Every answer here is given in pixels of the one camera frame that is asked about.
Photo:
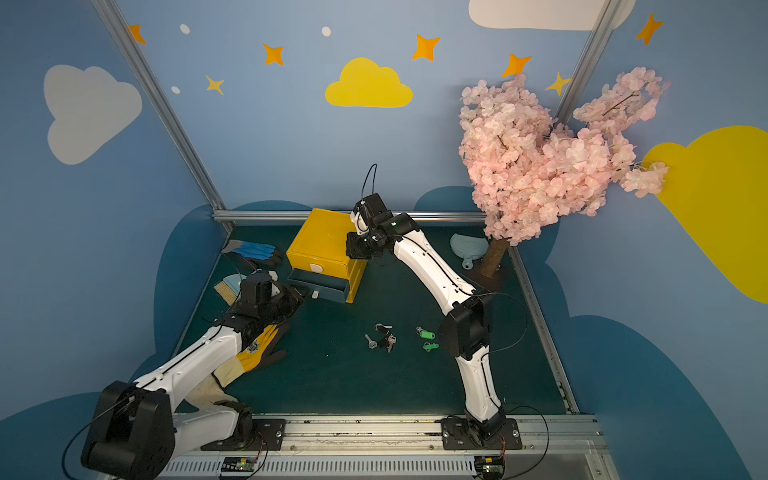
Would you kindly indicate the aluminium rail base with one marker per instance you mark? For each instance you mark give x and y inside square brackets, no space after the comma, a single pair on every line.
[529,446]

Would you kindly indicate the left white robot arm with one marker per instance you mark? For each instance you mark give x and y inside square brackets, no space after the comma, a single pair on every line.
[136,431]

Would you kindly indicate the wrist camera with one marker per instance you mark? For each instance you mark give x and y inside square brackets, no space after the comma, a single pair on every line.
[369,212]
[249,288]

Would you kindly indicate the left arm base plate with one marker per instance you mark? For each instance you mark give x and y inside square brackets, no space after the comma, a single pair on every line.
[265,434]

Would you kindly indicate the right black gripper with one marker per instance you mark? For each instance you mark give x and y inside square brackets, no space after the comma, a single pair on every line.
[356,245]

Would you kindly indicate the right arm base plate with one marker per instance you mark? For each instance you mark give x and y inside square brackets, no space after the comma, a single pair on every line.
[459,433]

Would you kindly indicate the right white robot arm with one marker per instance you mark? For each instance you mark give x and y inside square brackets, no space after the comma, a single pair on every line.
[465,330]

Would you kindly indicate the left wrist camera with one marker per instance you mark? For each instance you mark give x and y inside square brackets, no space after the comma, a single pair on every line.
[249,288]

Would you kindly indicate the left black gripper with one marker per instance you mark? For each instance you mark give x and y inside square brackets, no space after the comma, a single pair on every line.
[287,297]

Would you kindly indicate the dark teal drawer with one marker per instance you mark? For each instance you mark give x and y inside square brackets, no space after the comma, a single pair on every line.
[321,286]

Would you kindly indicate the yellow black work glove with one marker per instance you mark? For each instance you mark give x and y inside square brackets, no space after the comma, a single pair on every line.
[261,353]

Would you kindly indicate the blue black work glove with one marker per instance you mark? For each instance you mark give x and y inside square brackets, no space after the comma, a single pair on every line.
[250,255]

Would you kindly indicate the small blue hand brush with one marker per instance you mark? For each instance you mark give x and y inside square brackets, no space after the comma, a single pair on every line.
[229,288]

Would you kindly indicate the light blue dustpan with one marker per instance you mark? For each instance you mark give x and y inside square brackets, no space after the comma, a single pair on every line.
[469,249]

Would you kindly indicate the yellow drawer cabinet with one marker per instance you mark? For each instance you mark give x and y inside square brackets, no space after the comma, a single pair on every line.
[320,247]

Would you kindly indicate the black key bunch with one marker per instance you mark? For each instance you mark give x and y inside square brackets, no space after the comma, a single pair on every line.
[386,339]

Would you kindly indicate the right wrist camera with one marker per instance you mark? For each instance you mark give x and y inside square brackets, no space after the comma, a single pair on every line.
[369,212]

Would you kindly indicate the pink cherry blossom tree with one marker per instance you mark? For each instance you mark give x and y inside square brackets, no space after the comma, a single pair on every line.
[528,169]

